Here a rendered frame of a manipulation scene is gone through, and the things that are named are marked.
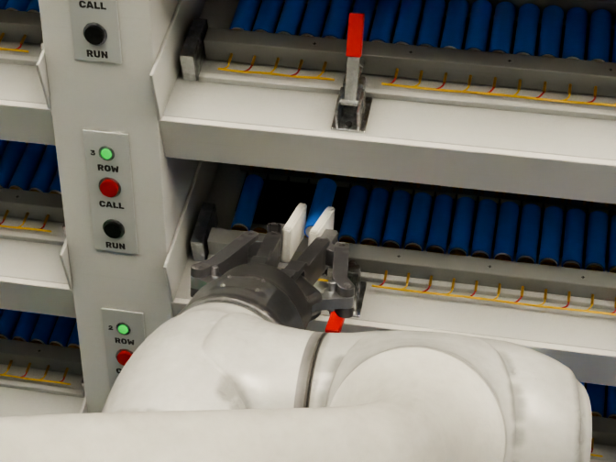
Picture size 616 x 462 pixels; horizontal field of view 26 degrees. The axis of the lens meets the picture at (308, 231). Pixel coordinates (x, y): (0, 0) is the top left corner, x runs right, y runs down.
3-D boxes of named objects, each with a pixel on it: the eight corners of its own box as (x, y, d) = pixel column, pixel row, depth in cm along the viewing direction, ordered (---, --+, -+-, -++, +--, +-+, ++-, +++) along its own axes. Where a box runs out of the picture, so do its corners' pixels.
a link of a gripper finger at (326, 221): (308, 232, 110) (317, 233, 110) (326, 205, 117) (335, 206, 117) (306, 265, 111) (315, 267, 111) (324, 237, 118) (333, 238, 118)
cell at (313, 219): (330, 175, 120) (316, 224, 116) (340, 189, 121) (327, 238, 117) (313, 181, 121) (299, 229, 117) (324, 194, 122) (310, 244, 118)
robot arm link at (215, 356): (155, 427, 93) (340, 444, 90) (71, 550, 79) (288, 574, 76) (146, 283, 89) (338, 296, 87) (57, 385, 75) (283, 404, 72)
